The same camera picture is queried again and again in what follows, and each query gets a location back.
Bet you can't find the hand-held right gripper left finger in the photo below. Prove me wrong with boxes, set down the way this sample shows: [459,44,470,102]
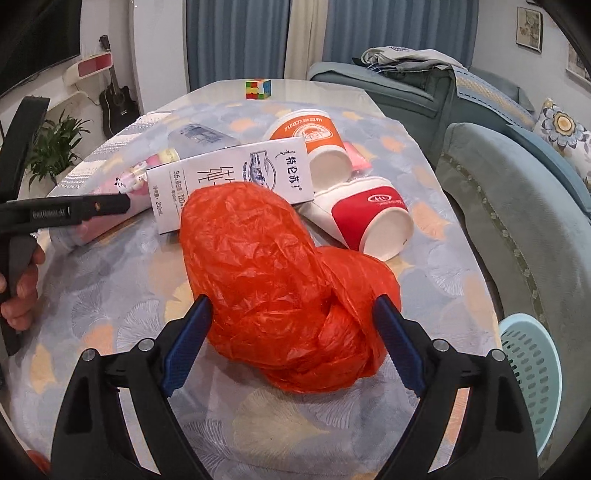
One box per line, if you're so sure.
[50,294,218,480]

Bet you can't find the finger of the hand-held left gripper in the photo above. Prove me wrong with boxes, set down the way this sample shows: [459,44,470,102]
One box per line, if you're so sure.
[75,193,132,226]

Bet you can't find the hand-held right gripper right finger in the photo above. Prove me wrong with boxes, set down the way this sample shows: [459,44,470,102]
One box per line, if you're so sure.
[372,294,541,480]

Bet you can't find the pink drink bottle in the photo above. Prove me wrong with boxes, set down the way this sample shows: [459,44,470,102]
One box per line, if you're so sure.
[48,147,181,253]

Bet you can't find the orange plastic bag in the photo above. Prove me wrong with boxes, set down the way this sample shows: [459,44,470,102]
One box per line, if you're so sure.
[179,181,402,394]

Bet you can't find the person's left hand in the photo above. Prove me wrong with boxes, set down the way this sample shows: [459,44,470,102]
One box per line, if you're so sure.
[0,244,47,332]

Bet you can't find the green potted plant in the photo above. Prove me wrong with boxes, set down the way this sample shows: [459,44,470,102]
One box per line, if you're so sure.
[25,111,93,195]

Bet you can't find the printed tablecloth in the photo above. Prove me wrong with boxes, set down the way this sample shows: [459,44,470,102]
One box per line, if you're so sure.
[9,99,504,480]

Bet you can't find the black guitar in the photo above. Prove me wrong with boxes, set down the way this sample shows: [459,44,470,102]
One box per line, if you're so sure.
[98,37,140,138]

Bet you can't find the clear plastic bottle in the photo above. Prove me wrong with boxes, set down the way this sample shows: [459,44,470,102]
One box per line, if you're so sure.
[167,122,232,160]

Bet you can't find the white and red shelf box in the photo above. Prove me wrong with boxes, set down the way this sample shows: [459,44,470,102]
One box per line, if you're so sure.
[62,52,114,86]

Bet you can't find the black television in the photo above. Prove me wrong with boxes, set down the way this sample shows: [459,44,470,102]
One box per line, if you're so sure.
[0,0,84,97]

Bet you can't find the white milk carton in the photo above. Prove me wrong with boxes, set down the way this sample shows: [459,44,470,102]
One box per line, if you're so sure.
[147,137,315,236]

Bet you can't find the light blue plastic basket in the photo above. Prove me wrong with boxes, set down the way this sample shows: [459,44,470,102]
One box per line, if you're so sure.
[499,313,563,457]

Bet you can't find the red paper cup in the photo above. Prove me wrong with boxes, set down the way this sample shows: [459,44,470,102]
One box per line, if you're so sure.
[299,176,415,260]

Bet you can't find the teal sofa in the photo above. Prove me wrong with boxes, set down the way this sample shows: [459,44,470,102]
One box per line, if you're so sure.
[307,60,591,462]

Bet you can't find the pink packet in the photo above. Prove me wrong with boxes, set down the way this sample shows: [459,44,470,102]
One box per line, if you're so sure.
[344,141,373,179]

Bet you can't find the blue curtain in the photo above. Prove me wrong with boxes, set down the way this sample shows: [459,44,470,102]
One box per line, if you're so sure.
[185,0,291,91]
[322,0,478,70]

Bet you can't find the orange paper cup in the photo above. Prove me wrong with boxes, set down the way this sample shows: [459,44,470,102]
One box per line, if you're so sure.
[262,109,352,193]

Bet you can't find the patterned sofa cover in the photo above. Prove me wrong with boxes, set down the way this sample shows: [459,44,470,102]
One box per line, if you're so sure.
[455,67,536,126]

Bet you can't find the floral cushion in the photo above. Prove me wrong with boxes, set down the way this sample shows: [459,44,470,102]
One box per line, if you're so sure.
[533,98,591,185]

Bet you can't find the grey clothes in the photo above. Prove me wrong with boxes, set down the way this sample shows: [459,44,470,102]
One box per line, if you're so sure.
[360,46,469,75]

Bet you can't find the framed wall picture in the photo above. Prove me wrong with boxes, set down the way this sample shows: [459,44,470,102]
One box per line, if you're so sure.
[516,7,543,49]
[566,44,591,77]

